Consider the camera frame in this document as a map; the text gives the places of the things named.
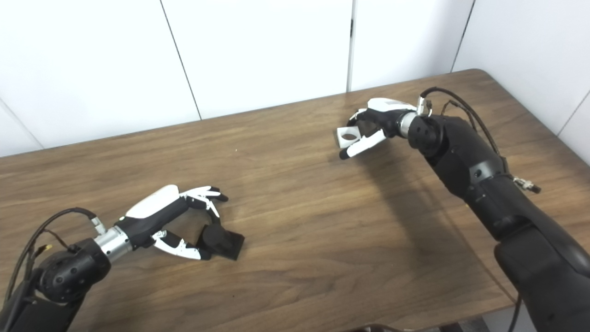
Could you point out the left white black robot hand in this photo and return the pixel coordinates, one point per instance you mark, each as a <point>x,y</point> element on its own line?
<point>152,205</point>

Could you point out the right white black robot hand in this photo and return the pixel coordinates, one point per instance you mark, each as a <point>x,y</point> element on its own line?
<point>387,108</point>

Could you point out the white square piece with hole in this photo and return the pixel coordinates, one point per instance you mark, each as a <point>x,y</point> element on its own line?
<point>341,142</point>

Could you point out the black peg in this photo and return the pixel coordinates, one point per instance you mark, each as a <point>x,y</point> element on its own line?
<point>226,242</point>

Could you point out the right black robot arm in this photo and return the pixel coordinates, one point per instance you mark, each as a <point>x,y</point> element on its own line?
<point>484,184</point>

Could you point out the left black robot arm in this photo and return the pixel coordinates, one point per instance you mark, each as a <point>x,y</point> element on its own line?
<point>64,276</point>

